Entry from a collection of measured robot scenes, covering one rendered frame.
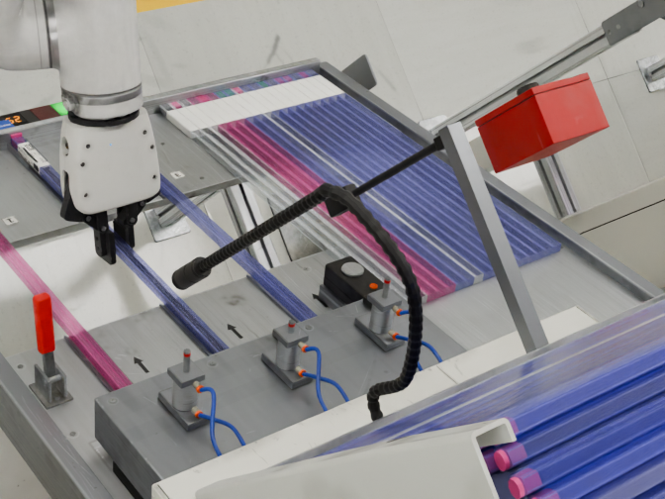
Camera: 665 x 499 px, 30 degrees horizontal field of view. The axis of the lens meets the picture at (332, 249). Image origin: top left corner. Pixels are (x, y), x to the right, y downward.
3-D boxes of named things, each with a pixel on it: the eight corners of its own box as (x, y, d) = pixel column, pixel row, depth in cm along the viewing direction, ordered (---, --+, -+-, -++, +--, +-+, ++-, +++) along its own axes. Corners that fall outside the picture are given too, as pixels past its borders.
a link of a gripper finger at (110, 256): (86, 217, 133) (91, 272, 136) (112, 209, 135) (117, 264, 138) (72, 207, 135) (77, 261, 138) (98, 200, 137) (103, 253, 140)
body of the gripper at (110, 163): (75, 122, 126) (84, 222, 131) (162, 101, 131) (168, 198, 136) (43, 102, 131) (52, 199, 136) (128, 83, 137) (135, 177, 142)
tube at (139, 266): (10, 145, 154) (10, 137, 153) (21, 142, 155) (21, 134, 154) (233, 376, 122) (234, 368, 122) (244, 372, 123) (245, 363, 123)
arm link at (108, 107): (79, 103, 125) (82, 131, 126) (156, 85, 129) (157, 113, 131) (43, 81, 131) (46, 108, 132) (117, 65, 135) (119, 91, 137)
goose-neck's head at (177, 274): (167, 272, 102) (188, 259, 98) (186, 266, 103) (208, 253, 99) (174, 293, 102) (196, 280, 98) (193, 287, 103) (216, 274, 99)
